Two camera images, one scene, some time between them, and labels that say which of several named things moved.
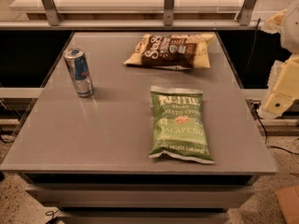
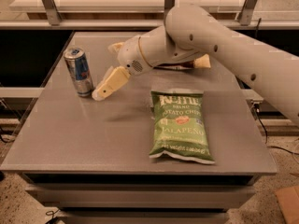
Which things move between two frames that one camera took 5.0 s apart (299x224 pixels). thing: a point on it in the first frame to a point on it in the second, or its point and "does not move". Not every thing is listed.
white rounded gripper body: x=291 y=32 to x=129 y=55
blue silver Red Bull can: x=79 y=70 does not move
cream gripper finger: x=276 y=21 to x=115 y=47
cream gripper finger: x=283 y=88 to x=113 y=78
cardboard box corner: x=288 y=200 does not move
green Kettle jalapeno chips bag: x=178 y=126 does not move
